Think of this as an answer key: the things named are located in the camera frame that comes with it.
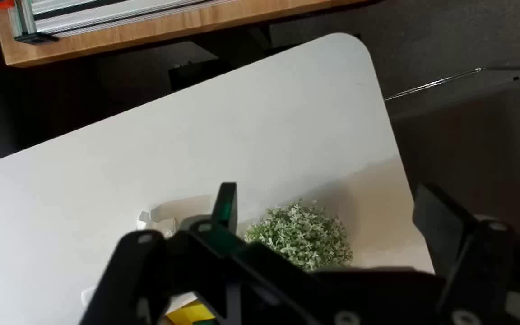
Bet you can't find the small green potted plant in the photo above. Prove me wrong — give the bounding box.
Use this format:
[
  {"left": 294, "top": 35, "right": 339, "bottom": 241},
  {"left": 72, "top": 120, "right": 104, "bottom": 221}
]
[{"left": 244, "top": 201, "right": 355, "bottom": 275}]

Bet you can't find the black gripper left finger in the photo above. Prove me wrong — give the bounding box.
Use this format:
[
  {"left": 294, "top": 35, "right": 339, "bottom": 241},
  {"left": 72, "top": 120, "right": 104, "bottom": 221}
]
[{"left": 77, "top": 183, "right": 364, "bottom": 325}]

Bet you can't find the aluminium rail frame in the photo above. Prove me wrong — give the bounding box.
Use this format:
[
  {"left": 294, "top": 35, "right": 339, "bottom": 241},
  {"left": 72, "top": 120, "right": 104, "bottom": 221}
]
[{"left": 12, "top": 0, "right": 213, "bottom": 44}]

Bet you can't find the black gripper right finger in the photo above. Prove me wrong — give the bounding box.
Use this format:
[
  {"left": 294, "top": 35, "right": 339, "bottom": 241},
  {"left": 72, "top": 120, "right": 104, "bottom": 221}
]
[{"left": 411, "top": 183, "right": 520, "bottom": 325}]

